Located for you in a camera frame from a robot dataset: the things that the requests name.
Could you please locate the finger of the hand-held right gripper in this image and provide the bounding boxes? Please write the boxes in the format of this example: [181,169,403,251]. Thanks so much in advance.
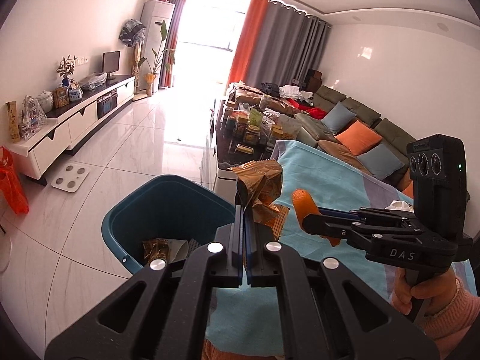
[302,213,410,249]
[314,206,415,223]

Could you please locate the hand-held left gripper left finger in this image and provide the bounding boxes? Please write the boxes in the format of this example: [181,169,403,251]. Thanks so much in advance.
[45,204,247,360]

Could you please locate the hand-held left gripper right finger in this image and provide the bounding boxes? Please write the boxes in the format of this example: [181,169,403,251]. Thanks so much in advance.
[244,210,440,360]

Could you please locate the orange peel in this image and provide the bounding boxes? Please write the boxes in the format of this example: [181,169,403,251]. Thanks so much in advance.
[292,189,342,248]

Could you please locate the blue plastic bin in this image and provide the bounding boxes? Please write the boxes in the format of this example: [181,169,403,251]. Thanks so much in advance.
[101,174,237,277]

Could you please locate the large gold wrapper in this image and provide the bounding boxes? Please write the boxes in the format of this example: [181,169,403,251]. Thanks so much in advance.
[230,158,290,241]

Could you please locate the person's right forearm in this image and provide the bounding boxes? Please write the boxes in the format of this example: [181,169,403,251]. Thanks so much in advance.
[422,275,480,350]

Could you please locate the person's right hand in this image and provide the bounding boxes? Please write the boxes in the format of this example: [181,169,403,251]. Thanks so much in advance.
[391,268,459,318]

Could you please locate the grey crumpled packet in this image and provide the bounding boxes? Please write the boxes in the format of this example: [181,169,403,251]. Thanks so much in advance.
[168,238,202,263]

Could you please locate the large blue-grey cushion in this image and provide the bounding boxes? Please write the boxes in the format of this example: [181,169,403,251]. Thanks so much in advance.
[356,144,406,181]

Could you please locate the person's orange fuzzy clothing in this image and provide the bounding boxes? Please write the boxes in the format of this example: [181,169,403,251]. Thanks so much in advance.
[202,339,286,360]

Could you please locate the green and brown sofa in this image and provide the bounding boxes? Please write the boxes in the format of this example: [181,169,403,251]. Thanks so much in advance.
[227,82,472,211]

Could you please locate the small blue-grey cushion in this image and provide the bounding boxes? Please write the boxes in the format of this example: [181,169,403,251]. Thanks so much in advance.
[321,101,357,135]

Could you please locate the red cloth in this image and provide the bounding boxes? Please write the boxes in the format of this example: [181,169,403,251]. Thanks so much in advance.
[296,105,327,121]

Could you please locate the dark coffee table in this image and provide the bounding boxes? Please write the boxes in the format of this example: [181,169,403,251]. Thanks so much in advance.
[200,97,286,196]

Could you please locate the group of jars and bottles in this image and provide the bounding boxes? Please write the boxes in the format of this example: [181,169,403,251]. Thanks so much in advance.
[221,94,301,155]

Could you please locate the pile of white clothes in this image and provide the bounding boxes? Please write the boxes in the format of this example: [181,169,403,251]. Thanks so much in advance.
[279,84,314,100]

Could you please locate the brown boxes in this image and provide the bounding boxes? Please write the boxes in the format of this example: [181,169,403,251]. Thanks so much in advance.
[305,68,323,91]

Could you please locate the white bathroom scale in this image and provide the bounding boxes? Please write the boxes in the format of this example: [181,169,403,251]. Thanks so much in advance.
[51,164,91,194]

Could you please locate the white and black tv cabinet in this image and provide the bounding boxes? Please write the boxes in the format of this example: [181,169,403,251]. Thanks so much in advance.
[7,75,137,187]

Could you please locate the orange plastic bag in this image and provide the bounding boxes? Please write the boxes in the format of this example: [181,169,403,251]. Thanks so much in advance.
[0,146,30,215]

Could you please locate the tall plant in yellow pot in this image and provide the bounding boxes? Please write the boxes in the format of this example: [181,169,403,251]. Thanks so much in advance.
[140,20,176,97]

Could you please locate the black-framed window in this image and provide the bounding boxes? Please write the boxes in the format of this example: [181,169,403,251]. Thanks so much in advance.
[176,7,241,52]

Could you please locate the clear plastic bag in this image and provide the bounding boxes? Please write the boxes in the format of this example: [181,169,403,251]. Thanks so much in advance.
[79,73,108,91]

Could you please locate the ship model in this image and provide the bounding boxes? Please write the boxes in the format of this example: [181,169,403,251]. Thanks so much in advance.
[19,95,49,136]

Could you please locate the white ceramic jar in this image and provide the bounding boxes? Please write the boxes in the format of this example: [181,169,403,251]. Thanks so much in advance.
[36,90,55,113]

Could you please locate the black monitor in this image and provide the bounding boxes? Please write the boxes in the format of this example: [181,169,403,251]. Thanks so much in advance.
[102,50,122,82]

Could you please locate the tall yellow box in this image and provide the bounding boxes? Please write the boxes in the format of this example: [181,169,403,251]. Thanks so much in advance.
[5,101,22,143]

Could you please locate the plant in blue vase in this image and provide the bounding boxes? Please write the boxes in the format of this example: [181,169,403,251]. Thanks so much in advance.
[56,55,78,88]

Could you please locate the grey and orange striped curtain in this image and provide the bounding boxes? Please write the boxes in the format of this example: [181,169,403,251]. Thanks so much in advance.
[157,0,193,89]

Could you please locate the covered standing fan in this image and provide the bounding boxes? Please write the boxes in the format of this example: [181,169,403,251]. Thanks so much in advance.
[119,19,147,76]

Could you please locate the white standing air conditioner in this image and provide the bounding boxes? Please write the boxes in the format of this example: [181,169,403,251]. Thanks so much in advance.
[140,1,176,83]

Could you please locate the picture frame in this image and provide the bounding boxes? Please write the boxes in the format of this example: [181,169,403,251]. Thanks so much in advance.
[52,86,71,108]

